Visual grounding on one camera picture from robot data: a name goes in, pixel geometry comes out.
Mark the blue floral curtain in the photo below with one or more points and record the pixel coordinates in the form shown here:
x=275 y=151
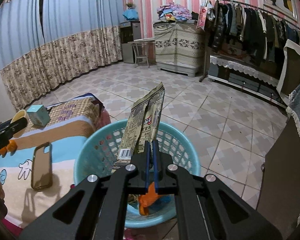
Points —
x=45 y=43

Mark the small metal folding table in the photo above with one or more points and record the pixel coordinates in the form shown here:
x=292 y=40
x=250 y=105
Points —
x=141 y=48

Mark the cloth-covered cabinet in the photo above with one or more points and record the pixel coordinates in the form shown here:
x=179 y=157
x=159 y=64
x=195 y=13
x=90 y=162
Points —
x=179 y=47

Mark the patterned table blanket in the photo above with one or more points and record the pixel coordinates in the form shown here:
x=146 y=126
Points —
x=71 y=124

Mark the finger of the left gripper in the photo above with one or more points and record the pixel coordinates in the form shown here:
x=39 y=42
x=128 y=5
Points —
x=15 y=127

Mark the brown phone case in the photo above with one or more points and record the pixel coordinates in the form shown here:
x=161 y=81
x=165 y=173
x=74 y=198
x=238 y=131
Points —
x=41 y=175

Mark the blue bag on dispenser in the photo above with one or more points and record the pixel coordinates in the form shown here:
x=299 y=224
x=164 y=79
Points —
x=130 y=15

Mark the clothes rack with garments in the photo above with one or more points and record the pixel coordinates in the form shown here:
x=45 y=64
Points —
x=247 y=37

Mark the teal cardboard box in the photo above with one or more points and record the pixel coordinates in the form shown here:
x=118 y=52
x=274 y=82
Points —
x=38 y=115

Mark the beige printed snack bag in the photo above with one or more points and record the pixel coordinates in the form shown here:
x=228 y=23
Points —
x=142 y=125

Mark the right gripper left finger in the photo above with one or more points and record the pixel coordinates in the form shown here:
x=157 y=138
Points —
x=148 y=155

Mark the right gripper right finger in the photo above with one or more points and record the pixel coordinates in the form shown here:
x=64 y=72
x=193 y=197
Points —
x=155 y=162

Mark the low lace-covered tv stand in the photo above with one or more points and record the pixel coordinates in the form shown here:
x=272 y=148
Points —
x=245 y=78

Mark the whole orange fruit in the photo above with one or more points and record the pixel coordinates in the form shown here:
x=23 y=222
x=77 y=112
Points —
x=11 y=147

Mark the orange snack wrapper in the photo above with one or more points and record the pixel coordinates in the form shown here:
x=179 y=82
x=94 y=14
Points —
x=145 y=201

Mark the grey water dispenser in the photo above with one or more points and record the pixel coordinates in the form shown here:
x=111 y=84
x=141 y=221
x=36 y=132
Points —
x=129 y=31

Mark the pile of folded clothes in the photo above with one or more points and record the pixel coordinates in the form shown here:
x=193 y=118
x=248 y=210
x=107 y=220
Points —
x=174 y=12

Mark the pink mug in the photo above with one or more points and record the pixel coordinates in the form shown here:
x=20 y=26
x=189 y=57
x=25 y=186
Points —
x=22 y=113

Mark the blue plastic bag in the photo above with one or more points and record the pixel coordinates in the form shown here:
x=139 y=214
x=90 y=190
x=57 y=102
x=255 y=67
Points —
x=155 y=207

